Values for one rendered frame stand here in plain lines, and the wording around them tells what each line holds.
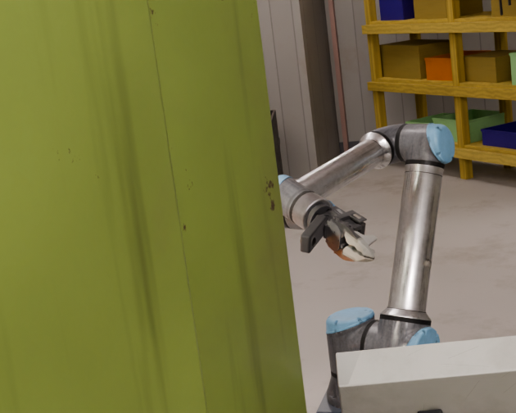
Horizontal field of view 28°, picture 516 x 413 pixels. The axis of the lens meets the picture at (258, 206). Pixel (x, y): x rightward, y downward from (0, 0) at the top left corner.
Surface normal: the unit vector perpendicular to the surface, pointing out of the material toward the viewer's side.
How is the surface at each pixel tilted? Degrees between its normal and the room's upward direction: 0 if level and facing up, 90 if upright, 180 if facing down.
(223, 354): 90
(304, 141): 90
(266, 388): 90
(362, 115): 90
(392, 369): 30
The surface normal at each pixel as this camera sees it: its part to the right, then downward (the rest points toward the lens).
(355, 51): -0.26, 0.25
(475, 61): -0.89, 0.21
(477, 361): -0.13, -0.72
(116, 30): 0.88, 0.00
